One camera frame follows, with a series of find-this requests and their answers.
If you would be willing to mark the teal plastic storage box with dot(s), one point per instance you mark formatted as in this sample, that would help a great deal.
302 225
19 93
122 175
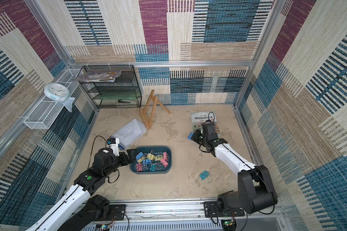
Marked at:
158 152

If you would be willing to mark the green folder on shelf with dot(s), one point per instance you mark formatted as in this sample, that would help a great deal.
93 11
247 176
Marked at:
118 96

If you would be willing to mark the white round clock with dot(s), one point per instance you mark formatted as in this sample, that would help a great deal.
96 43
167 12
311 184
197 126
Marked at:
56 92

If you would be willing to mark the teal binder clip front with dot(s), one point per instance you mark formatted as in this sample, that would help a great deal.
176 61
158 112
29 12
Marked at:
205 176

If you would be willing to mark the blue binder clip middle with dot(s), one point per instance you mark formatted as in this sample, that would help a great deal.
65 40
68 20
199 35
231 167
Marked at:
139 155

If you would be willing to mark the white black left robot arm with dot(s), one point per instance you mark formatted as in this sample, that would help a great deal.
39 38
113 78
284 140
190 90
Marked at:
79 206

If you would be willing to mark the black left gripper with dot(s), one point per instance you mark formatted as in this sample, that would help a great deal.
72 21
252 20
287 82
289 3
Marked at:
130 158

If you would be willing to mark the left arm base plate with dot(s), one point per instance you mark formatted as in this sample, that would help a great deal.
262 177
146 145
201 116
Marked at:
116 212

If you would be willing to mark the magazine on shelf top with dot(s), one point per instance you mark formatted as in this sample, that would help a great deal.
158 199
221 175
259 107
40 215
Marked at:
98 76

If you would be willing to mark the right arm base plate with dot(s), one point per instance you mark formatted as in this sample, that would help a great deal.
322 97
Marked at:
211 209

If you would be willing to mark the wooden easel stand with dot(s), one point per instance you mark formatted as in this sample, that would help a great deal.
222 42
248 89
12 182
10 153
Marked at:
148 122

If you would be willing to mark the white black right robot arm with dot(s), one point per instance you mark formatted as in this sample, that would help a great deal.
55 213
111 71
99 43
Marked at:
255 187

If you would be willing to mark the Chinese history picture book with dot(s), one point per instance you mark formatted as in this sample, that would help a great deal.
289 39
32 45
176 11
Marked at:
200 117

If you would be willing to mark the white wire wall basket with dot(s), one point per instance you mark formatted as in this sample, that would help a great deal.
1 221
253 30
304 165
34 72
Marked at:
43 115

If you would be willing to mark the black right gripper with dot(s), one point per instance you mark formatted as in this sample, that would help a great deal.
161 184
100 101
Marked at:
199 135

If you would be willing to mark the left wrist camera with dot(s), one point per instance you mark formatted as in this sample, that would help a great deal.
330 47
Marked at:
113 143

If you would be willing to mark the yellow binder clip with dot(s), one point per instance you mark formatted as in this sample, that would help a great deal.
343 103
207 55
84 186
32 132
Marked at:
151 157

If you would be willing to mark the teal binder clip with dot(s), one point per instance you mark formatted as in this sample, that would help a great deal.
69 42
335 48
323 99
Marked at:
205 176
153 168

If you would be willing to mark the black wire shelf rack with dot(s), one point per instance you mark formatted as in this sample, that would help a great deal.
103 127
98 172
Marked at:
126 82

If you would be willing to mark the blue binder clip lower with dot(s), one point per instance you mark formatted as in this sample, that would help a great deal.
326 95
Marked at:
146 162

